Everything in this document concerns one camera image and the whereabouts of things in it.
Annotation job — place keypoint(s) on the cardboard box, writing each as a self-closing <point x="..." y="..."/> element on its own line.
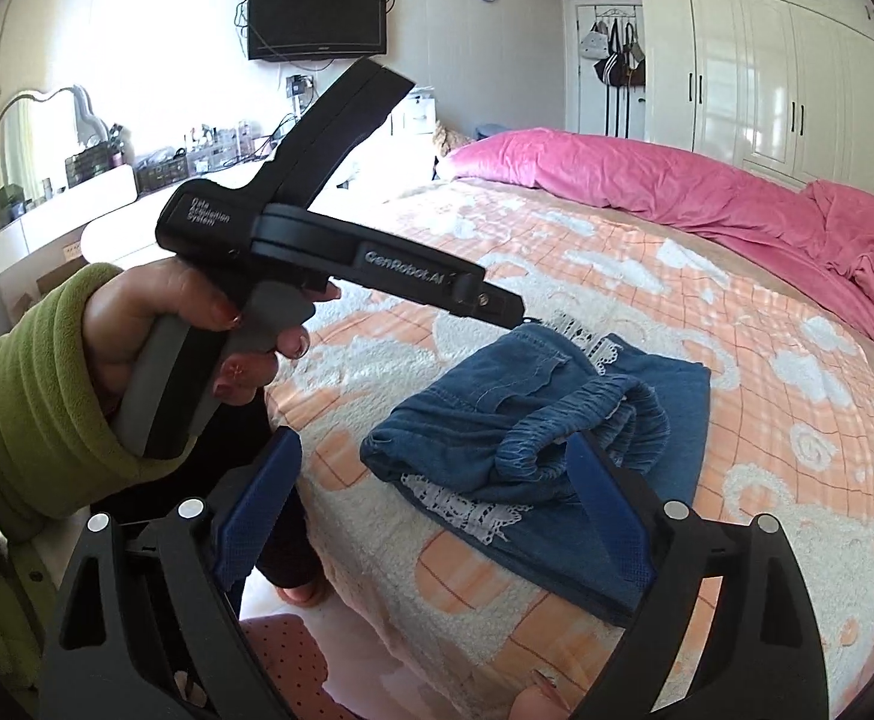
<point x="62" y="274"/>

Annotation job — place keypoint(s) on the black wall television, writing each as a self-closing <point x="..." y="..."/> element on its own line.
<point x="317" y="15"/>

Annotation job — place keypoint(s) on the black hanging bag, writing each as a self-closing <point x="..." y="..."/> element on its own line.
<point x="617" y="67"/>

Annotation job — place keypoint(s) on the peach white printed blanket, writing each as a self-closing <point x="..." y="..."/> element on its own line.
<point x="782" y="465"/>

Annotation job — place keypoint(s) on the black storage basket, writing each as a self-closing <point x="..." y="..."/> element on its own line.
<point x="163" y="174"/>
<point x="92" y="166"/>

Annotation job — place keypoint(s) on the blue denim pants lace trim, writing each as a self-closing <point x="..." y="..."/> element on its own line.
<point x="542" y="390"/>

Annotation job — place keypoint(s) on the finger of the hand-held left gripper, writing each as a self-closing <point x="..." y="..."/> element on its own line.
<point x="489" y="300"/>

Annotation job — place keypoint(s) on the white framed mirror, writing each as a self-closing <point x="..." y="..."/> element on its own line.
<point x="32" y="142"/>

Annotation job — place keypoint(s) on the wall socket with charger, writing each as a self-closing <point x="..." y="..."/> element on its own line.
<point x="300" y="85"/>

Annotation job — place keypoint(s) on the person's left forearm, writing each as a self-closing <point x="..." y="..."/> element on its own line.
<point x="24" y="405"/>

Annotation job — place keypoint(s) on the pink quilt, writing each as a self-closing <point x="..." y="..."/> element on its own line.
<point x="632" y="172"/>

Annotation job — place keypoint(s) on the red dotted cushion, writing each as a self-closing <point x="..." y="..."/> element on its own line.
<point x="287" y="660"/>

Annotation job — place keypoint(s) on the person's left hand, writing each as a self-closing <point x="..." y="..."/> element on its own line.
<point x="129" y="300"/>

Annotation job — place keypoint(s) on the white wardrobe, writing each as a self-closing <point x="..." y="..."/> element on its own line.
<point x="767" y="75"/>

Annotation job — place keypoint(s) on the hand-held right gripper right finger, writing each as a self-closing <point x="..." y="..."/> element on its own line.
<point x="606" y="502"/>

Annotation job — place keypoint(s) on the white hanging bag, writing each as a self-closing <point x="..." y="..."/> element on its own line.
<point x="595" y="43"/>

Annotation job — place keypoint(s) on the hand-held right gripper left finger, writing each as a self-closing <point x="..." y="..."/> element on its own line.
<point x="257" y="510"/>

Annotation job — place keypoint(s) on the white dressing table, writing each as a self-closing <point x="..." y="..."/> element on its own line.
<point x="99" y="195"/>

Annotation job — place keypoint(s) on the white door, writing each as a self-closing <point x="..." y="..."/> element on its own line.
<point x="583" y="112"/>

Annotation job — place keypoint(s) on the beige plush toy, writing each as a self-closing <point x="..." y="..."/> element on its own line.
<point x="450" y="139"/>

